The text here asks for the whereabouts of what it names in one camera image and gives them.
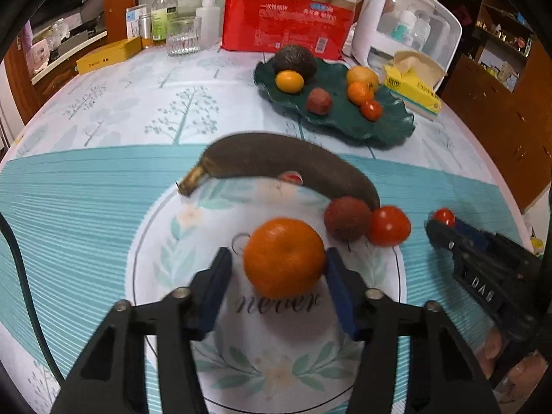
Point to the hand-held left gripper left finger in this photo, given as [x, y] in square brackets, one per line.
[213, 289]

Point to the dark wooden shelf cabinet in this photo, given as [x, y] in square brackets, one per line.
[496, 116]

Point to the white clear storage case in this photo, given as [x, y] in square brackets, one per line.
[366, 30]

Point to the small glass jar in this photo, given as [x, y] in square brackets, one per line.
[146, 30]

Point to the dark red lychee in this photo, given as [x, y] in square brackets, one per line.
[319, 101]
[347, 218]

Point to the dark green scalloped plate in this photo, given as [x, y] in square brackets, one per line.
[340, 125]

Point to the white floral plate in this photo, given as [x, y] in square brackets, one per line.
[276, 353]

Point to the orange tangerine with stem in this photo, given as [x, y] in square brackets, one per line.
[360, 94]

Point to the overripe brown banana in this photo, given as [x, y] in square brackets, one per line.
[276, 155]

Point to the white squeeze bottle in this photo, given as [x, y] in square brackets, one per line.
[207, 21]

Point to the clear ribbed glass cup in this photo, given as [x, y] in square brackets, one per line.
[183, 36]

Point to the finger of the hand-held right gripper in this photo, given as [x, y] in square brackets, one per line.
[471, 233]
[440, 235]

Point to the clear bottle green label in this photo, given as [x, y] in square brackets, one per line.
[164, 13]

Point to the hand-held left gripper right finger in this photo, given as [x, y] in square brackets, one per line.
[340, 297]

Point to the small orange kumquat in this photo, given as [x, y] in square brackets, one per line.
[289, 82]

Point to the person's right hand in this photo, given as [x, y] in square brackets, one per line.
[519, 373]

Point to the yellow tissue box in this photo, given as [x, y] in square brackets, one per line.
[414, 90]

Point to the red tomato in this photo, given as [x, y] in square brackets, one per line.
[371, 110]
[444, 215]
[389, 225]

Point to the red paper cup carton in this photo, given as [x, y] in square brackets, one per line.
[280, 21]

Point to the blue white carton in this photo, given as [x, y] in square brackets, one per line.
[136, 19]

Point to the dark avocado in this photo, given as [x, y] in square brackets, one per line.
[293, 60]

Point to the flat yellow box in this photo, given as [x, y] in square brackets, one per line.
[108, 56]

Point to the kitchen counter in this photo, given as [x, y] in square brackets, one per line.
[69, 56]

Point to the large yellow orange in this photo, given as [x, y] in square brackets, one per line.
[362, 74]

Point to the orange mandarin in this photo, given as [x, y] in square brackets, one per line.
[284, 262]

